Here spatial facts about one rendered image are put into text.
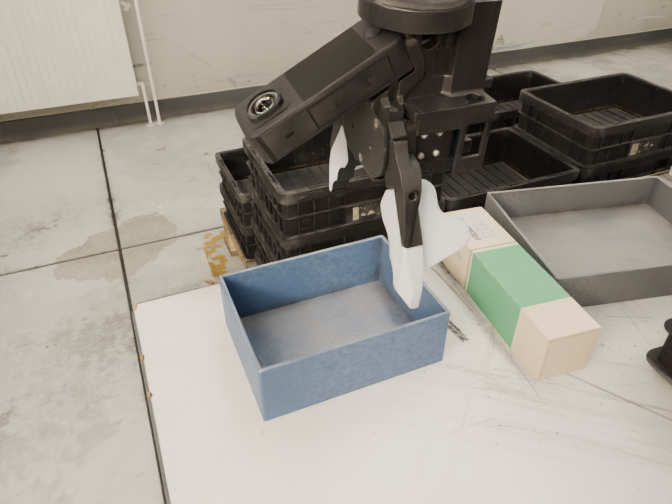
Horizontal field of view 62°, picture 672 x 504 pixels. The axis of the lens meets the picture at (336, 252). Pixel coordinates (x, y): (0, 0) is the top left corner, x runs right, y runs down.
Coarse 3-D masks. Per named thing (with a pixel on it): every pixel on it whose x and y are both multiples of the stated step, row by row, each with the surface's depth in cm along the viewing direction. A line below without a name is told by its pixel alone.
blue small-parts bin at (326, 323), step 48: (384, 240) 65; (240, 288) 62; (288, 288) 64; (336, 288) 68; (384, 288) 68; (240, 336) 54; (288, 336) 62; (336, 336) 62; (384, 336) 53; (432, 336) 56; (288, 384) 51; (336, 384) 54
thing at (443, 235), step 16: (432, 192) 39; (384, 208) 39; (432, 208) 39; (384, 224) 39; (432, 224) 39; (448, 224) 39; (464, 224) 40; (400, 240) 37; (432, 240) 39; (448, 240) 39; (464, 240) 40; (400, 256) 38; (416, 256) 38; (432, 256) 39; (448, 256) 40; (400, 272) 39; (416, 272) 38; (400, 288) 40; (416, 288) 39; (416, 304) 40
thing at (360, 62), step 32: (352, 32) 35; (384, 32) 34; (320, 64) 35; (352, 64) 33; (384, 64) 33; (256, 96) 35; (288, 96) 34; (320, 96) 33; (352, 96) 34; (256, 128) 34; (288, 128) 34; (320, 128) 35
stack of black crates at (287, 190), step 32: (256, 160) 121; (288, 160) 137; (320, 160) 141; (256, 192) 130; (288, 192) 109; (320, 192) 111; (352, 192) 116; (384, 192) 120; (256, 224) 139; (288, 224) 114; (320, 224) 117; (352, 224) 120; (256, 256) 148; (288, 256) 119
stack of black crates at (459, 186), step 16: (512, 128) 161; (496, 144) 163; (512, 144) 161; (528, 144) 155; (496, 160) 166; (512, 160) 163; (528, 160) 156; (544, 160) 150; (560, 160) 145; (448, 176) 160; (464, 176) 160; (480, 176) 160; (496, 176) 159; (512, 176) 160; (528, 176) 158; (544, 176) 138; (560, 176) 138; (576, 176) 141; (448, 192) 152; (464, 192) 152; (480, 192) 132; (448, 208) 130; (464, 208) 133
